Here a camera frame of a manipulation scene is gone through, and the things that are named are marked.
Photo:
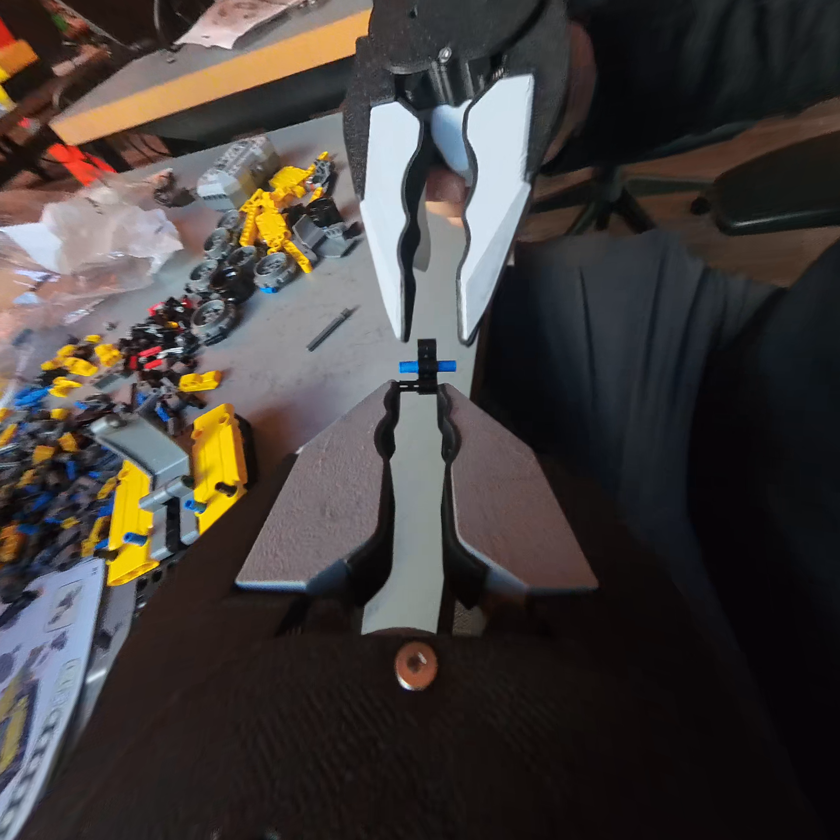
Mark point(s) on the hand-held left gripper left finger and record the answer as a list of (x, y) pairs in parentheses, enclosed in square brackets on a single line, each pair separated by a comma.
[(315, 518)]

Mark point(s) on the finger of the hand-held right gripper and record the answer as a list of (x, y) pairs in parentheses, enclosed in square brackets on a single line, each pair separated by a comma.
[(502, 164), (387, 197)]

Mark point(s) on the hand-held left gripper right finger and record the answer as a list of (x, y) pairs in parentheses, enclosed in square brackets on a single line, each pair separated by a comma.
[(518, 518)]

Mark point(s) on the yellow toy brick vehicle model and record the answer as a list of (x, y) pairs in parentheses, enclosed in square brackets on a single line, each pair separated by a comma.
[(216, 459)]

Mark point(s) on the grey axle rod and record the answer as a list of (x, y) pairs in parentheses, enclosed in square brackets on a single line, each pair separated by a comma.
[(331, 329)]

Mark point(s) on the black connector brick piece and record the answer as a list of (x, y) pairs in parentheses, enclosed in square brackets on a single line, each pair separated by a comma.
[(426, 351)]

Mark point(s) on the blue pin brick piece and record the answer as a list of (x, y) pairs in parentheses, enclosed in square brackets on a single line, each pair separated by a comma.
[(408, 366)]

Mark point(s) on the pile of small brick parts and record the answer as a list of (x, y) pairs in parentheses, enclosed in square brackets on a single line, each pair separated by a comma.
[(79, 426)]

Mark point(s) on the person's right forearm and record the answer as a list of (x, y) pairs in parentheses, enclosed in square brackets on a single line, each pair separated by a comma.
[(709, 65)]

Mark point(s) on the grey desk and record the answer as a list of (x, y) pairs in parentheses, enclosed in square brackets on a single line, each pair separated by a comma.
[(295, 367)]

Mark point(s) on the person's right hand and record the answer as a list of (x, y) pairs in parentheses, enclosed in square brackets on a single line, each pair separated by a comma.
[(446, 193)]

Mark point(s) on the grey battery box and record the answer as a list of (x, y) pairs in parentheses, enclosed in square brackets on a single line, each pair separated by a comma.
[(236, 167)]

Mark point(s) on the person's grey trouser legs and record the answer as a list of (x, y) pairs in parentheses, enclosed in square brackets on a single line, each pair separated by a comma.
[(623, 394)]

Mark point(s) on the beige table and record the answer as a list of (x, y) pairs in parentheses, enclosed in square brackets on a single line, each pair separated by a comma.
[(197, 85)]

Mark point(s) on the white paper sheet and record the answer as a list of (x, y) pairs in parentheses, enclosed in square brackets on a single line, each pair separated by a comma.
[(236, 19)]

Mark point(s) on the black office chair with armrest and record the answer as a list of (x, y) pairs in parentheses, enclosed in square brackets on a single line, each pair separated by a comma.
[(774, 190)]

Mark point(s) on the clear plastic bag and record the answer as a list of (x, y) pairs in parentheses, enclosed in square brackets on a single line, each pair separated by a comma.
[(98, 236)]

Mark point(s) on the white instruction booklet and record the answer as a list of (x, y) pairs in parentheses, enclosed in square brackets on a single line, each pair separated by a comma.
[(39, 689)]

